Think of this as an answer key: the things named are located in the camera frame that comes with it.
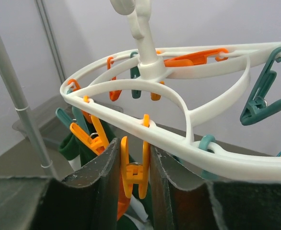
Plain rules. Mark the teal clip holding sock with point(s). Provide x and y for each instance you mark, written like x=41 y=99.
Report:
x=66 y=120

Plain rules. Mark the yellow-orange clip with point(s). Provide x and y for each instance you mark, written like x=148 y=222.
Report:
x=96 y=141
x=132 y=172

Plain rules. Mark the white printed sock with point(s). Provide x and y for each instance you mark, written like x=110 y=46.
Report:
x=136 y=217

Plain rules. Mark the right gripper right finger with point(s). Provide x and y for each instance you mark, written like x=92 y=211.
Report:
x=182 y=200

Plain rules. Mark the grey plastic bin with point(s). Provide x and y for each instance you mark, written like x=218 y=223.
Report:
x=52 y=130

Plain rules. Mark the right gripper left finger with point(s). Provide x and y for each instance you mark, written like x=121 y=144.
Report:
x=84 y=200

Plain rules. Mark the orange sock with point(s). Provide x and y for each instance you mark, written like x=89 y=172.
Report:
x=123 y=201

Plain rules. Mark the white drying rack stand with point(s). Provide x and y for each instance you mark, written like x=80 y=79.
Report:
x=24 y=111

